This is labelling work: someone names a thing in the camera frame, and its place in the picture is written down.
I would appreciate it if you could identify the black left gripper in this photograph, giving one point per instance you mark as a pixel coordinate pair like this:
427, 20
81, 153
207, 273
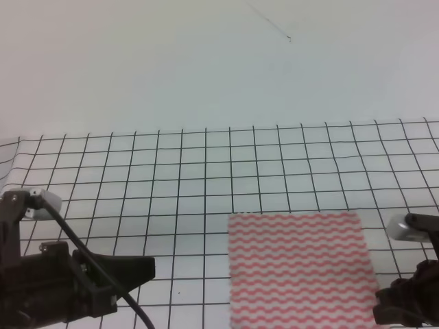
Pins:
59, 285

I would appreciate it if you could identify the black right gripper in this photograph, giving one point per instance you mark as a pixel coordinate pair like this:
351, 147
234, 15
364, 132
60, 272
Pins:
412, 301

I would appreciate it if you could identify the pink wavy striped towel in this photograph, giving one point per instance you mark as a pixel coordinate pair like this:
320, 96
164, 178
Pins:
300, 271

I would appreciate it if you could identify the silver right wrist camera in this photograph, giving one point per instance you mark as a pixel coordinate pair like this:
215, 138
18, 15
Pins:
404, 227

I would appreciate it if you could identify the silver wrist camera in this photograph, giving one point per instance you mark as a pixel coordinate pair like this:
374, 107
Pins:
37, 211
404, 227

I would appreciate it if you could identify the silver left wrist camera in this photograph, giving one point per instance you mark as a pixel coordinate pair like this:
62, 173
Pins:
37, 211

